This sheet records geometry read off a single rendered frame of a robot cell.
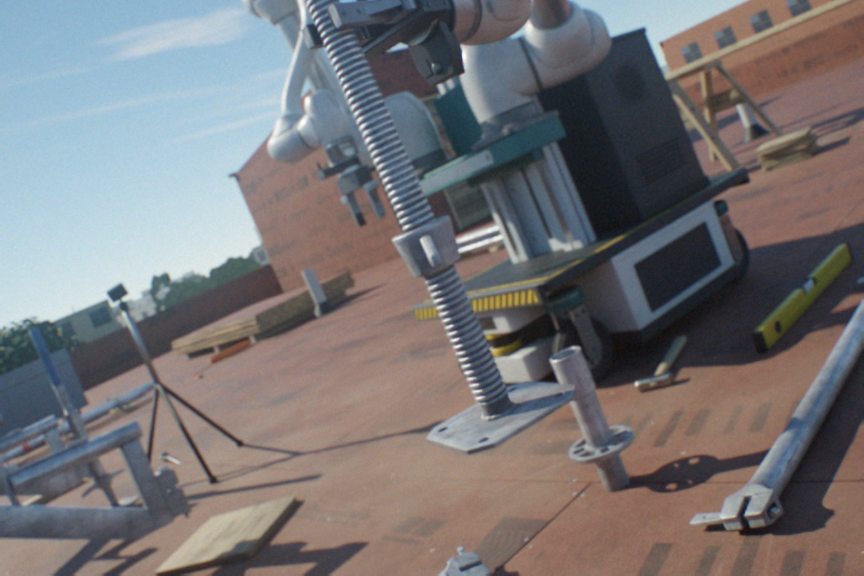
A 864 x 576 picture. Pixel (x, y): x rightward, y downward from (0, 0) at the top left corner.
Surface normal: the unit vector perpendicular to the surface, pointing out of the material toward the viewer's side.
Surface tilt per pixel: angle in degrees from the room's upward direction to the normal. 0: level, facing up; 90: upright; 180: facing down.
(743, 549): 0
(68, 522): 90
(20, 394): 90
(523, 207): 90
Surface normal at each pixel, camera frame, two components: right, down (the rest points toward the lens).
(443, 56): -0.63, 0.32
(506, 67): -0.13, 0.08
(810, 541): -0.40, -0.92
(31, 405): 0.59, -0.20
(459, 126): -0.80, 0.37
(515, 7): 0.69, 0.60
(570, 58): 0.22, 0.79
